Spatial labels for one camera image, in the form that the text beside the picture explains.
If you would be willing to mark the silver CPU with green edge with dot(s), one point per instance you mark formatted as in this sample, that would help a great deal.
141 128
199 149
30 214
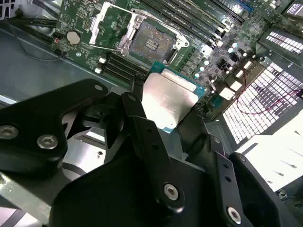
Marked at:
165 99

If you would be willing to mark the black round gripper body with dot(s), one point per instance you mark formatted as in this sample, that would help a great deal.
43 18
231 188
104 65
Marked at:
113 194

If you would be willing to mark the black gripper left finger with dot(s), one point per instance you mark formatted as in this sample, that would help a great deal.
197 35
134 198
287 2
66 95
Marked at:
35 113

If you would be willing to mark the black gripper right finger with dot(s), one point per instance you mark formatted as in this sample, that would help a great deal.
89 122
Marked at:
251 194

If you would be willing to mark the metal socket cover frame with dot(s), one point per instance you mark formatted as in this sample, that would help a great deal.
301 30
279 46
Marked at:
96 27

